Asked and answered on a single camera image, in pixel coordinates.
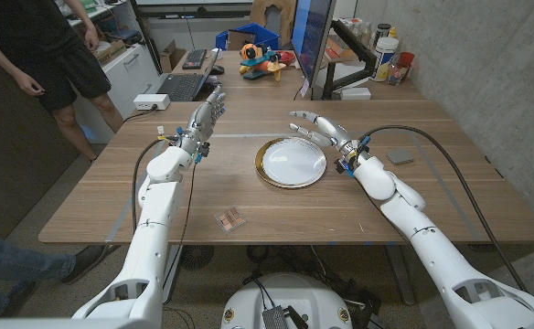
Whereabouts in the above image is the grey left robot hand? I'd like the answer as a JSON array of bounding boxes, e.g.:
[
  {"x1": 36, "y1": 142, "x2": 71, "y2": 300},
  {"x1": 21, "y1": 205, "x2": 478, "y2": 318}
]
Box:
[{"x1": 178, "y1": 84, "x2": 228, "y2": 155}]

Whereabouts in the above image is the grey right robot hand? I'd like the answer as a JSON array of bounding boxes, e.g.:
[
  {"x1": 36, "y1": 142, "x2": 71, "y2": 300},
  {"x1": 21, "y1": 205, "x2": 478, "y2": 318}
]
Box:
[{"x1": 288, "y1": 110, "x2": 364, "y2": 162}]

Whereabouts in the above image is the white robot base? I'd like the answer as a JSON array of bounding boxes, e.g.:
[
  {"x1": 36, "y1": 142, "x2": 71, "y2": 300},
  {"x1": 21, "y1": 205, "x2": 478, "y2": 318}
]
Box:
[{"x1": 220, "y1": 272, "x2": 354, "y2": 329}]

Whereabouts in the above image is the white paper plate gold rim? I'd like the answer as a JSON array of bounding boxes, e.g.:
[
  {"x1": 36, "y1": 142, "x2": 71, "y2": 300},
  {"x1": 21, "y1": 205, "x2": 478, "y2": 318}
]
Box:
[{"x1": 254, "y1": 136, "x2": 328, "y2": 189}]

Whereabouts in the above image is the black laptop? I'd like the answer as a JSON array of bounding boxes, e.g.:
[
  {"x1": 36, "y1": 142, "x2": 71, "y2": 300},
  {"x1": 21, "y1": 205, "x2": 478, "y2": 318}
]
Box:
[{"x1": 155, "y1": 48, "x2": 220, "y2": 102}]

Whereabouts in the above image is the flat white box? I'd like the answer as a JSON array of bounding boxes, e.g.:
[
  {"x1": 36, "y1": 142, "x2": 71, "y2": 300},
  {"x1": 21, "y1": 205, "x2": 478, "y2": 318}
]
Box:
[{"x1": 339, "y1": 87, "x2": 372, "y2": 101}]

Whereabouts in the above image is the white power strip box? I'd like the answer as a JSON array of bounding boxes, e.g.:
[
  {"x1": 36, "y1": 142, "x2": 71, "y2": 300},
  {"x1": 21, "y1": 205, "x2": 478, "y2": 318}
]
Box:
[{"x1": 133, "y1": 93, "x2": 171, "y2": 111}]

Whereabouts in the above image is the black keyboard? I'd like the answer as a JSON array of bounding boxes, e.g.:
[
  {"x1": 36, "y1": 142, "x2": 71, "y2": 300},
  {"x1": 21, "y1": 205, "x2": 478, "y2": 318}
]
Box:
[{"x1": 181, "y1": 48, "x2": 208, "y2": 70}]

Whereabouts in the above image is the grey square pad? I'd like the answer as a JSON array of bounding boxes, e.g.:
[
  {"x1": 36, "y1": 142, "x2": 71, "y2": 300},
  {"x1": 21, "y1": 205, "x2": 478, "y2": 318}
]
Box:
[{"x1": 385, "y1": 148, "x2": 415, "y2": 166}]

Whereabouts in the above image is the open cardboard box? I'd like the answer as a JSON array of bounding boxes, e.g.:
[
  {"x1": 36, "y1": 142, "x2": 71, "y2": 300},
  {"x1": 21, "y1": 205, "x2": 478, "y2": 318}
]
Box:
[{"x1": 159, "y1": 39, "x2": 187, "y2": 74}]

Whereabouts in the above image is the colourful toy airplane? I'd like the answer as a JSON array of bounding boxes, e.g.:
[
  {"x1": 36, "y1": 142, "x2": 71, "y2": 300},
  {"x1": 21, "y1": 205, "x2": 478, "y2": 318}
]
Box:
[{"x1": 238, "y1": 42, "x2": 288, "y2": 82}]

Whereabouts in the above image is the clear glass jar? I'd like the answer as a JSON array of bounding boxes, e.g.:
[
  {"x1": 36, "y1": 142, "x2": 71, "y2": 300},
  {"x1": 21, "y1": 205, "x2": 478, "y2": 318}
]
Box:
[{"x1": 387, "y1": 62, "x2": 408, "y2": 87}]

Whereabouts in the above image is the white drawer cabinet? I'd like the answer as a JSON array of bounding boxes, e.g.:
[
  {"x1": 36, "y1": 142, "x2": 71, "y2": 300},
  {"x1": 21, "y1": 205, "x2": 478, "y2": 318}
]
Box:
[{"x1": 72, "y1": 43, "x2": 163, "y2": 145}]

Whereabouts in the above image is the white canister blue label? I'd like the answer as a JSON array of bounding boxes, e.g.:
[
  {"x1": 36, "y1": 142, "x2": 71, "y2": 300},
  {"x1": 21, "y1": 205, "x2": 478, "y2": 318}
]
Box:
[{"x1": 369, "y1": 36, "x2": 401, "y2": 83}]

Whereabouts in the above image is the red bowl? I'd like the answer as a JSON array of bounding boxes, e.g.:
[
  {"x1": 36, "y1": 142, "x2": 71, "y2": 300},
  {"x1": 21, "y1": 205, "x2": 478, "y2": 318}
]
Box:
[{"x1": 275, "y1": 49, "x2": 296, "y2": 67}]

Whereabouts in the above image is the computer monitor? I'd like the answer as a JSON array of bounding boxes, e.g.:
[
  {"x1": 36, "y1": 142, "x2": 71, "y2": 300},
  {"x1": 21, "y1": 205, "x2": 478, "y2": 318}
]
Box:
[{"x1": 291, "y1": 0, "x2": 336, "y2": 101}]

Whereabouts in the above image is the red cup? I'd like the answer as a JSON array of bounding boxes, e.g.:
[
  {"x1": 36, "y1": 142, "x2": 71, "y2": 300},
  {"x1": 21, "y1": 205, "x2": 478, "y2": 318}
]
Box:
[{"x1": 397, "y1": 51, "x2": 416, "y2": 77}]

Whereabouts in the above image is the blue plastic bin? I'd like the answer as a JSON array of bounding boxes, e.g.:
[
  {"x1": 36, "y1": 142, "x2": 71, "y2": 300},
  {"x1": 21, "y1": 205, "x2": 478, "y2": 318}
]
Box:
[{"x1": 215, "y1": 22, "x2": 281, "y2": 51}]

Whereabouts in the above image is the clear box with brown squares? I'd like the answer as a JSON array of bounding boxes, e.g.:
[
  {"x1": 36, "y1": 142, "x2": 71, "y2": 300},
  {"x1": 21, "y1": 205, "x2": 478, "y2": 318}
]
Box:
[{"x1": 215, "y1": 205, "x2": 248, "y2": 235}]

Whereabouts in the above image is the black lid bottle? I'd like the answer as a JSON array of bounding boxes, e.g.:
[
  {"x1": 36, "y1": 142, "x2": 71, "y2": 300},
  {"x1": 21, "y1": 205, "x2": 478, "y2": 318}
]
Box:
[{"x1": 373, "y1": 23, "x2": 392, "y2": 49}]

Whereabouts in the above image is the small cardboard box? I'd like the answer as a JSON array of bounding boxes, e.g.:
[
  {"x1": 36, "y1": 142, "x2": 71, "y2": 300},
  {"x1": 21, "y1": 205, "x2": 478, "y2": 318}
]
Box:
[{"x1": 93, "y1": 38, "x2": 127, "y2": 68}]

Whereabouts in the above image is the black round fan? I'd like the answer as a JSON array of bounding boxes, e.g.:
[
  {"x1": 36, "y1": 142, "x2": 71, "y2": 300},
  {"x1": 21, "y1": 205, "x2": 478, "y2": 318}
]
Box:
[{"x1": 179, "y1": 245, "x2": 216, "y2": 271}]

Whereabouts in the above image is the grey metal table leg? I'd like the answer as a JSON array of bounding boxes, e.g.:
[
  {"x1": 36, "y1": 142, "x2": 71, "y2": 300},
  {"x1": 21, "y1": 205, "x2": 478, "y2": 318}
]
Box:
[
  {"x1": 162, "y1": 244, "x2": 184, "y2": 302},
  {"x1": 384, "y1": 244, "x2": 417, "y2": 306}
]

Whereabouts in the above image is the person in black shorts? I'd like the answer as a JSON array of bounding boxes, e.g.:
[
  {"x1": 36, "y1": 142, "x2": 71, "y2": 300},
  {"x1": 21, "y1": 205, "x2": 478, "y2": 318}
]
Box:
[{"x1": 0, "y1": 0, "x2": 126, "y2": 164}]

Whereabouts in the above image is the grey finned box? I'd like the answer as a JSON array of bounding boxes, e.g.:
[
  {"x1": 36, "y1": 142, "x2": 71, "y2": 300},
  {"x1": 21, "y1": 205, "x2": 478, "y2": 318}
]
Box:
[{"x1": 262, "y1": 306, "x2": 291, "y2": 329}]

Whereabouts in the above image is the person in blue jeans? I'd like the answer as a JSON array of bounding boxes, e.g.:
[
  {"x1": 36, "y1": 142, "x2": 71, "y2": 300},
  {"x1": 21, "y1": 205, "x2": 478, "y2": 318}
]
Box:
[{"x1": 0, "y1": 229, "x2": 111, "y2": 319}]

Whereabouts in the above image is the black metal post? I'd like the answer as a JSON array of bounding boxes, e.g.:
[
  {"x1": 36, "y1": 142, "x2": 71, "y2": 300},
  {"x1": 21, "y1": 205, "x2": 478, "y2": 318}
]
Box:
[{"x1": 128, "y1": 0, "x2": 164, "y2": 77}]

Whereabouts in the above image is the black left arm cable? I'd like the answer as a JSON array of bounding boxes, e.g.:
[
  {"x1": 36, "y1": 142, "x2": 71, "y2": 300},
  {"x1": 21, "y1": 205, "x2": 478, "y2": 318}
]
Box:
[{"x1": 131, "y1": 137, "x2": 176, "y2": 234}]

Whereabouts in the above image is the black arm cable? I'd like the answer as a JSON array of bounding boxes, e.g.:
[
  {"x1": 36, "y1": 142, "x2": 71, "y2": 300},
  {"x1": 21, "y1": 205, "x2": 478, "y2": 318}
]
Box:
[
  {"x1": 358, "y1": 124, "x2": 529, "y2": 294},
  {"x1": 131, "y1": 137, "x2": 176, "y2": 234}
]

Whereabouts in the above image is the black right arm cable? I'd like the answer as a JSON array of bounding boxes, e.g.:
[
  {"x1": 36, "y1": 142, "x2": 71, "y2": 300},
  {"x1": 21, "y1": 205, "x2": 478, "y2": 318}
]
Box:
[{"x1": 358, "y1": 124, "x2": 529, "y2": 294}]

